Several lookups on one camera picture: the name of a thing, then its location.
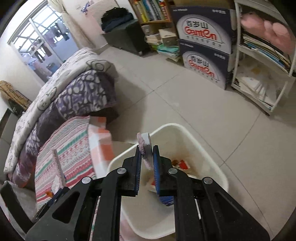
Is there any wooden bookshelf with books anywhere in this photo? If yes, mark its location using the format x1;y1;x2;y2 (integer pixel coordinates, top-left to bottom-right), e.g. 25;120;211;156
128;0;175;30

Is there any ganten water carton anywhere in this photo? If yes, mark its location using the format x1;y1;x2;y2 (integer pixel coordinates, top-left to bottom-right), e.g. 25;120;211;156
171;6;237;54
179;39;235;90

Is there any grey bed headboard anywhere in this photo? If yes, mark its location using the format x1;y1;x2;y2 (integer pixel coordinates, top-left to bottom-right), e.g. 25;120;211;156
0;108;19;184

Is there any upper Ganten water carton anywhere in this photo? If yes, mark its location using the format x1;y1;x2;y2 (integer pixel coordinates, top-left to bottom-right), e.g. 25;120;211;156
171;6;237;54

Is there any white cartoon print blanket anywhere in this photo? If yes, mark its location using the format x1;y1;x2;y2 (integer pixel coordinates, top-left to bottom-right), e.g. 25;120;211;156
4;47;117;174

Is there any black storage bench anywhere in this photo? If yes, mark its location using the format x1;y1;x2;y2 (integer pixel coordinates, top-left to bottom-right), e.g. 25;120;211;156
103;20;151;56

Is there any orange snack wrapper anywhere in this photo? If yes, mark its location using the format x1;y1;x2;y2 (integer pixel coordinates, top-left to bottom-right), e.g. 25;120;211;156
46;191;54;198

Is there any lower Ganten water carton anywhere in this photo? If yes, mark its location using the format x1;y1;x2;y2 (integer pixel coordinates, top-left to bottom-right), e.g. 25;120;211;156
179;39;235;90

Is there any dark clothes pile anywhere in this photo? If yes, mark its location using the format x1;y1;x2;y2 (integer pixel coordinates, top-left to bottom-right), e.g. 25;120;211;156
101;7;134;33

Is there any white shelf rack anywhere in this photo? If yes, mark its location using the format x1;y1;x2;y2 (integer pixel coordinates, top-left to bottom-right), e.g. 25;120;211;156
231;1;295;115

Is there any white drawer cabinet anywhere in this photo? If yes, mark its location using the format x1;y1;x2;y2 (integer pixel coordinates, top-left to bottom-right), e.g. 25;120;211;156
80;0;118;34

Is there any white plastic trash bin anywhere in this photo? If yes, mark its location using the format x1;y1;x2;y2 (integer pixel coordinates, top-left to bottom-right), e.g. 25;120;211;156
120;123;229;240

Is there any cream curtain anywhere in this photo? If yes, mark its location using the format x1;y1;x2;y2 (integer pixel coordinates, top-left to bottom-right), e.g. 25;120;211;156
48;0;95;49

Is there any red instant noodle packet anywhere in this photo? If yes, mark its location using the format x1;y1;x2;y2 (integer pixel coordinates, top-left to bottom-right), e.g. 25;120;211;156
146;159;191;193

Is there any pink plush toy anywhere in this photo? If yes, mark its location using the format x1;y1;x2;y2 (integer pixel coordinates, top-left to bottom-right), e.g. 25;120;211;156
240;12;293;54

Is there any grey pillow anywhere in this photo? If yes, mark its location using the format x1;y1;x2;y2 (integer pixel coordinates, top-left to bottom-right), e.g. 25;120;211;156
1;181;37;220

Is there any pink foam puzzle piece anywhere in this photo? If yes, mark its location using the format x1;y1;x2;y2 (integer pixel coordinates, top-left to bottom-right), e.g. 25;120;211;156
137;133;153;170

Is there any crumpled white tissue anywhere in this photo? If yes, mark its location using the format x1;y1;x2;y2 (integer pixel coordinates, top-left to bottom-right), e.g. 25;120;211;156
51;175;63;195

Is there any blue carton box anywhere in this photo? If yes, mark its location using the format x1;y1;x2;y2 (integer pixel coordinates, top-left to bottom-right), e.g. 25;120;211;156
159;196;174;206

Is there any striped patterned bed sheet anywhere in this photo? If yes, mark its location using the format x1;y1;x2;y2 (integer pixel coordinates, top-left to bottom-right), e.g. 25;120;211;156
34;115;117;241

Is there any purple white floral quilt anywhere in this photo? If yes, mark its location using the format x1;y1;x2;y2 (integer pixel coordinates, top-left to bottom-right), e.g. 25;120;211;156
8;70;118;188

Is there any stack of books on floor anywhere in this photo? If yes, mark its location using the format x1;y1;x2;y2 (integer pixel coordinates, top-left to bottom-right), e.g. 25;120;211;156
141;24;181;62

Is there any white foam puzzle strip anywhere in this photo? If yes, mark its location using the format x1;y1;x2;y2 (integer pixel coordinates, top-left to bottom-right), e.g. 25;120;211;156
52;149;66;187

